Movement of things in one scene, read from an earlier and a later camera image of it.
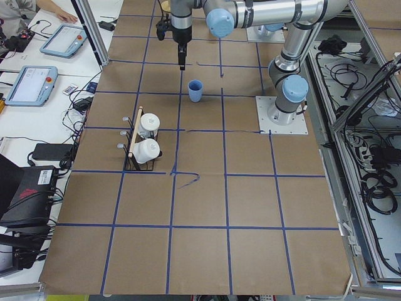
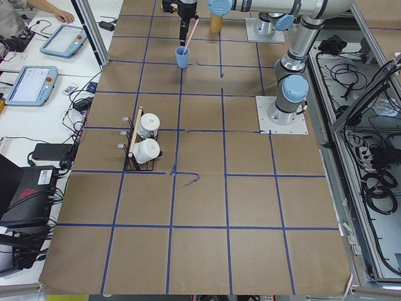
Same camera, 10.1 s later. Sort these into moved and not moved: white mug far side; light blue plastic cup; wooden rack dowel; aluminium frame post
Moved: light blue plastic cup
Not moved: wooden rack dowel; white mug far side; aluminium frame post
